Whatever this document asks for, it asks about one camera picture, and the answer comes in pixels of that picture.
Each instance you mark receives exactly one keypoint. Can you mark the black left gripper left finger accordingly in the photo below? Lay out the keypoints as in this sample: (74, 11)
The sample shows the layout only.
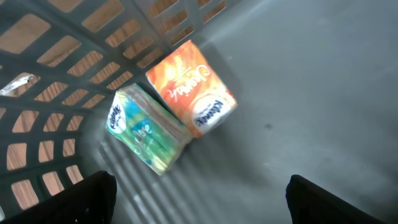
(91, 200)

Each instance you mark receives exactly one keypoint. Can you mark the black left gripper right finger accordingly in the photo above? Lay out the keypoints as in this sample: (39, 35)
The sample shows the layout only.
(309, 204)

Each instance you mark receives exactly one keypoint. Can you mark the green tissue pack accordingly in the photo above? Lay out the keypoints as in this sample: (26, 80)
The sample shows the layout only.
(147, 128)

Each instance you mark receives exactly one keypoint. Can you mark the orange tissue pack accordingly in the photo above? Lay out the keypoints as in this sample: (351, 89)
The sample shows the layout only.
(192, 89)

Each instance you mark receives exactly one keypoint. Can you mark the grey plastic basket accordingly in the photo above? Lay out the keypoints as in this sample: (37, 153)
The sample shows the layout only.
(315, 82)

